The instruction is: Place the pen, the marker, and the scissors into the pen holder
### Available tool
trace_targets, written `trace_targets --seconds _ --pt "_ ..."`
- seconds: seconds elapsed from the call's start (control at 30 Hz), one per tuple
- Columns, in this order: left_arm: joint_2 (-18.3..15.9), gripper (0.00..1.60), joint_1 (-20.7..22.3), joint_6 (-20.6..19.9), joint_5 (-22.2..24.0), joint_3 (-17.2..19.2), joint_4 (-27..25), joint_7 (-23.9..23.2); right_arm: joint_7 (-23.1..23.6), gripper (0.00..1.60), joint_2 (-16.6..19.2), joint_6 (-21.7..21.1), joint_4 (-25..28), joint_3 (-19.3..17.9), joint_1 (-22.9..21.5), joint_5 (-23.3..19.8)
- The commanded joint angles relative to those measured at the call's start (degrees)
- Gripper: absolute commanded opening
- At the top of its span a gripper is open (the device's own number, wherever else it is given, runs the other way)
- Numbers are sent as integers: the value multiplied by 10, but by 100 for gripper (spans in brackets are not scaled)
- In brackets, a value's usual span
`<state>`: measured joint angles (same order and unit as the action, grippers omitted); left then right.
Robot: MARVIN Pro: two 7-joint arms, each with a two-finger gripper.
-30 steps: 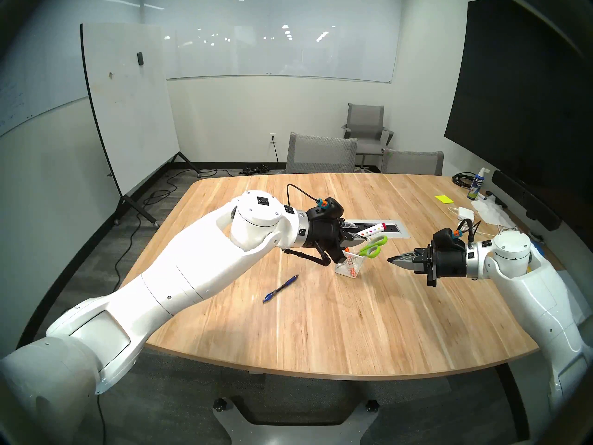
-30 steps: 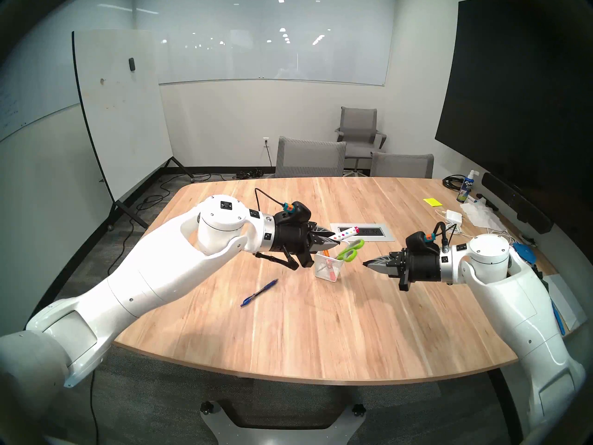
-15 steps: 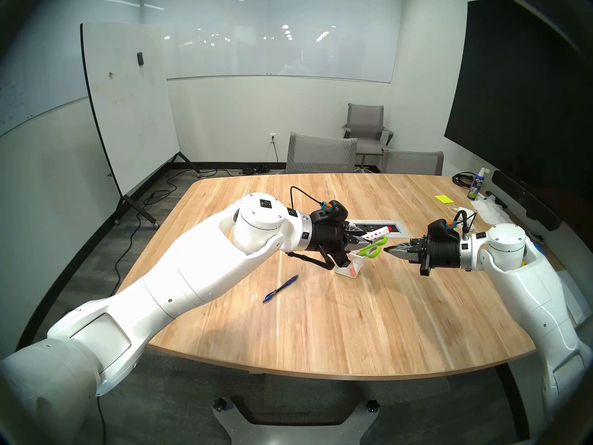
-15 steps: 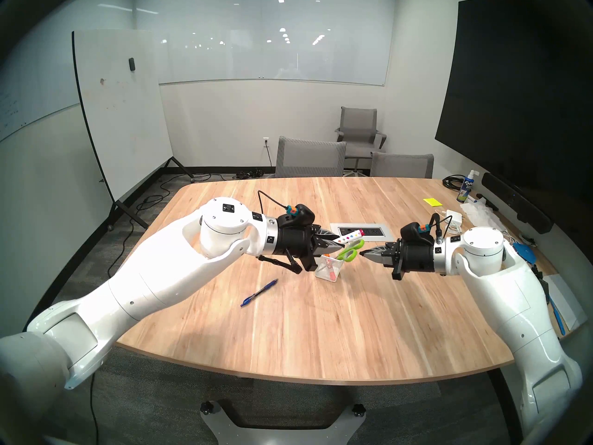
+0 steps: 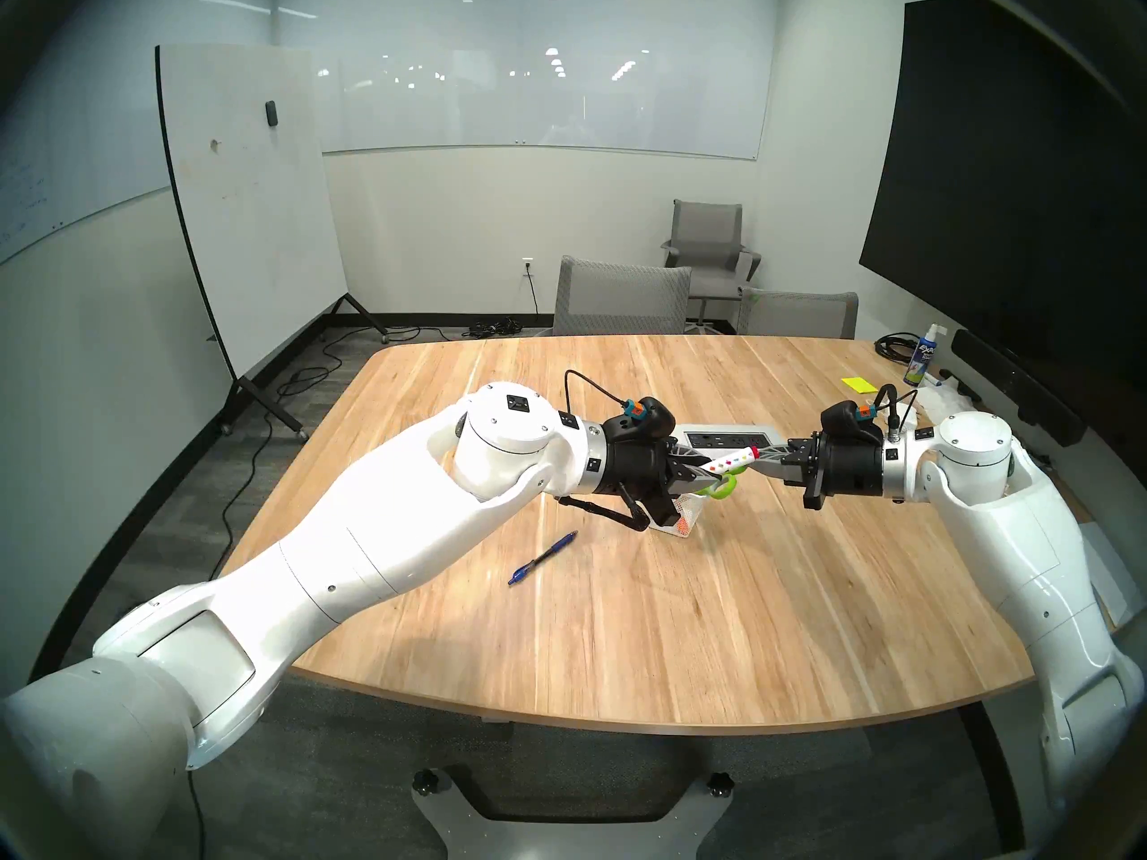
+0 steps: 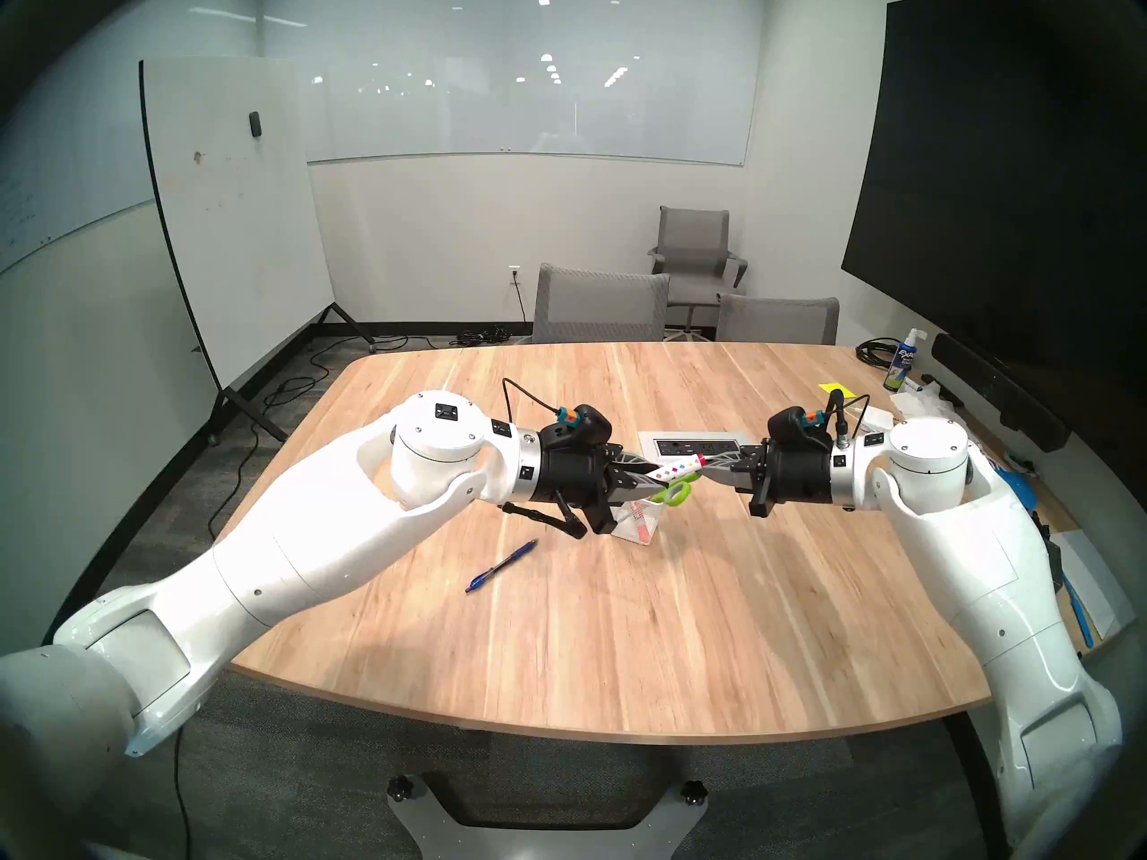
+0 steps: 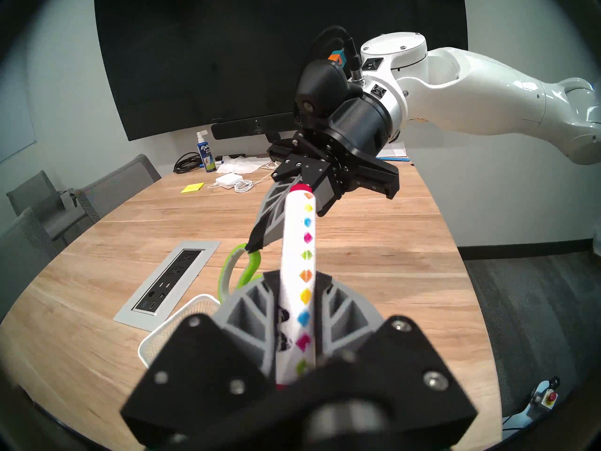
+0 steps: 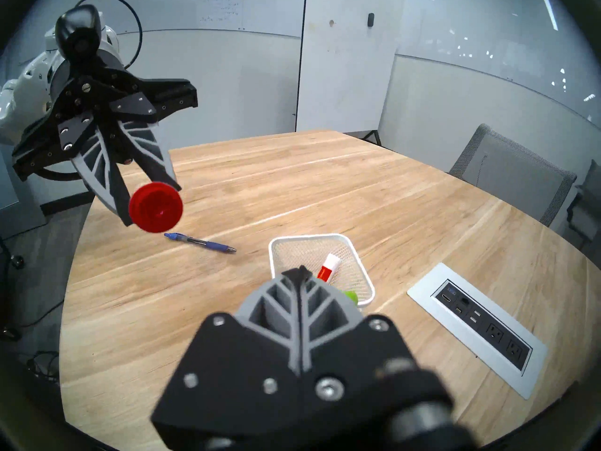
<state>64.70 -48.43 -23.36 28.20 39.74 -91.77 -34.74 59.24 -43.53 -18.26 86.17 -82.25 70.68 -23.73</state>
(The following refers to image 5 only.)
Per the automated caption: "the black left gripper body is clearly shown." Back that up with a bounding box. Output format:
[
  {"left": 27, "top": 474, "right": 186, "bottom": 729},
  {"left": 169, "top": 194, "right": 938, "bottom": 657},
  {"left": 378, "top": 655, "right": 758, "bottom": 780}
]
[{"left": 599, "top": 435, "right": 679, "bottom": 528}]

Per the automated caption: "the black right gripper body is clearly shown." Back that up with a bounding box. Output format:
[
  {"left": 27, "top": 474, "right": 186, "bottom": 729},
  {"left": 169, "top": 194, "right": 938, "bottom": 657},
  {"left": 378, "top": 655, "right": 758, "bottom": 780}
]
[{"left": 802, "top": 433, "right": 890, "bottom": 512}]

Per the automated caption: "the white mesh pen holder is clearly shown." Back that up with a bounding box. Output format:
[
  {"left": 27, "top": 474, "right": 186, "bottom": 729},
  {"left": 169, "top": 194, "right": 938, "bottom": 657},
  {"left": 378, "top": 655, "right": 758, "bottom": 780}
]
[{"left": 650, "top": 495, "right": 700, "bottom": 538}]

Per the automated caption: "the blue ballpoint pen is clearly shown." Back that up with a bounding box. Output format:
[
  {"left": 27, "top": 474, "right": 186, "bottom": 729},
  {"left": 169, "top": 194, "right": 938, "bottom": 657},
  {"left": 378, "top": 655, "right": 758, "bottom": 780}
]
[{"left": 507, "top": 530, "right": 578, "bottom": 586}]

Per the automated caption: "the silver table outlet box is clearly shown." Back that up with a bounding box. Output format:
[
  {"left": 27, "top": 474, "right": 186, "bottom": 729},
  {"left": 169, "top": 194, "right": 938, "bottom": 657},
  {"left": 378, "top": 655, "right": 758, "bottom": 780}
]
[{"left": 683, "top": 424, "right": 789, "bottom": 452}]

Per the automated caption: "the white crumpled plastic sheet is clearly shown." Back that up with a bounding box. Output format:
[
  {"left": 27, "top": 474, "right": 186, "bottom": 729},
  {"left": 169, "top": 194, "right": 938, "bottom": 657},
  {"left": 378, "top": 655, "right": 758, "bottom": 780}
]
[{"left": 918, "top": 383, "right": 987, "bottom": 420}]

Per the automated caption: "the whiteboard cleaner spray bottle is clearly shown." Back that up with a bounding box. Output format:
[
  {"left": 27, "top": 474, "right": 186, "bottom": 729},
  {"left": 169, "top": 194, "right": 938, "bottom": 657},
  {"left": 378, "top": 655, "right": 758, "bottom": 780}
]
[{"left": 903, "top": 323, "right": 942, "bottom": 387}]

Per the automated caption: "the gray mesh office chair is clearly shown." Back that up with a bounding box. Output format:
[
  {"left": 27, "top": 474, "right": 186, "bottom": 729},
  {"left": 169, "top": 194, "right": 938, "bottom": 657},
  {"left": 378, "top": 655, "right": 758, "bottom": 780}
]
[
  {"left": 735, "top": 287, "right": 859, "bottom": 340},
  {"left": 553, "top": 256, "right": 693, "bottom": 336}
]

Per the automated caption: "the black video sound bar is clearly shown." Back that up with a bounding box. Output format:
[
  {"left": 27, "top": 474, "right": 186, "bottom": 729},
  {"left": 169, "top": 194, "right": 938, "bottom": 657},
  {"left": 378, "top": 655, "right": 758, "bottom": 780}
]
[{"left": 952, "top": 328, "right": 1087, "bottom": 447}]

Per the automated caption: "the gray office chair with armrests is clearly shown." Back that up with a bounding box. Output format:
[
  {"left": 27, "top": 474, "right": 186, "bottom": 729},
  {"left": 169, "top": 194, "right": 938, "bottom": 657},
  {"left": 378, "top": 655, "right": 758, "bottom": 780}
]
[{"left": 661, "top": 200, "right": 763, "bottom": 331}]

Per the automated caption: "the white paper sheet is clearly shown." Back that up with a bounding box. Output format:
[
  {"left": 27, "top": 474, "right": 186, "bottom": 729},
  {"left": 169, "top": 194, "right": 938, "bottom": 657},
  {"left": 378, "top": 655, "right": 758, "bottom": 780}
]
[{"left": 1080, "top": 522, "right": 1134, "bottom": 626}]

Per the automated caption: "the rolling white whiteboard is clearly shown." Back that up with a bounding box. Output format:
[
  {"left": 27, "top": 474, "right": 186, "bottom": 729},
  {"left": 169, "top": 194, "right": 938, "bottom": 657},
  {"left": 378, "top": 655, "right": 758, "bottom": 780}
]
[{"left": 155, "top": 45, "right": 391, "bottom": 443}]

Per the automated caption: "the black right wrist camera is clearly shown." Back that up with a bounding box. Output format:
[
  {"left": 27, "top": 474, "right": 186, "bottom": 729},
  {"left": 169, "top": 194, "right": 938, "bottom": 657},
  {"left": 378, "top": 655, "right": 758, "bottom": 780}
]
[{"left": 820, "top": 401, "right": 884, "bottom": 443}]

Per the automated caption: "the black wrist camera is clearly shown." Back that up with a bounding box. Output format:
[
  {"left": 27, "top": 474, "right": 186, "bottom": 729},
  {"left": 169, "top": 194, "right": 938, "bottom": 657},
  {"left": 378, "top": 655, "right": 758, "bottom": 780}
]
[
  {"left": 820, "top": 401, "right": 884, "bottom": 443},
  {"left": 618, "top": 399, "right": 677, "bottom": 440}
]

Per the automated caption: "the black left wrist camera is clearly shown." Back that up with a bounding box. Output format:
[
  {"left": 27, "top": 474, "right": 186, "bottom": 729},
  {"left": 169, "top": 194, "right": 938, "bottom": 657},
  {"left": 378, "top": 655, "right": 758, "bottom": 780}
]
[{"left": 618, "top": 399, "right": 677, "bottom": 440}]

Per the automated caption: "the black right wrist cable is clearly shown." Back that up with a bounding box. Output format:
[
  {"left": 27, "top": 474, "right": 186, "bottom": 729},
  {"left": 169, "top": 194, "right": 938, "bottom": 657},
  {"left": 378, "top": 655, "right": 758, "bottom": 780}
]
[{"left": 874, "top": 383, "right": 919, "bottom": 438}]

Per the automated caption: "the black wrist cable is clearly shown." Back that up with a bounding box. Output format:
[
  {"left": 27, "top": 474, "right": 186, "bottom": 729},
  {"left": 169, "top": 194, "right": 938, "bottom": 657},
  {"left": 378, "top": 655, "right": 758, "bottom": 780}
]
[
  {"left": 874, "top": 383, "right": 919, "bottom": 438},
  {"left": 565, "top": 370, "right": 633, "bottom": 411}
]

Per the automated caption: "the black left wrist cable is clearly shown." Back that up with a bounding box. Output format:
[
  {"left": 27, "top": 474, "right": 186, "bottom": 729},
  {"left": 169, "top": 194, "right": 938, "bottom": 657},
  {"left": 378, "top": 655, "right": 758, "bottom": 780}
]
[{"left": 565, "top": 370, "right": 633, "bottom": 411}]

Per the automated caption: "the large black wall screen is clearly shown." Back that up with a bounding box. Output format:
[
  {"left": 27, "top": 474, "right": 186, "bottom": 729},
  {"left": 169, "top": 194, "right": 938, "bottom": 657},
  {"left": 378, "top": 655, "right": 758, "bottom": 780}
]
[{"left": 858, "top": 0, "right": 1147, "bottom": 429}]

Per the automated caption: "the long black floor cable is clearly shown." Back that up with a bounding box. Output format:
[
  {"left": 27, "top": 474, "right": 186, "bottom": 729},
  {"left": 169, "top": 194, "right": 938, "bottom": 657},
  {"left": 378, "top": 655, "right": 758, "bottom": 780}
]
[{"left": 186, "top": 325, "right": 395, "bottom": 860}]

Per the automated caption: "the wide glass wall board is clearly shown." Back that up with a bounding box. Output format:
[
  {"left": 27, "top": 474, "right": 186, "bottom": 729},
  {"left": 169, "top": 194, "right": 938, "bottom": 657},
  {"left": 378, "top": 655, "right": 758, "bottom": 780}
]
[{"left": 273, "top": 0, "right": 780, "bottom": 160}]

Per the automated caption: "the side wall whiteboard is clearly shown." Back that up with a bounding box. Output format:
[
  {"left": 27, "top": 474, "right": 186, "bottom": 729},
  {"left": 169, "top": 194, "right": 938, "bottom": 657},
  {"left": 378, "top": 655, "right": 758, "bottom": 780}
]
[{"left": 0, "top": 61, "right": 176, "bottom": 263}]

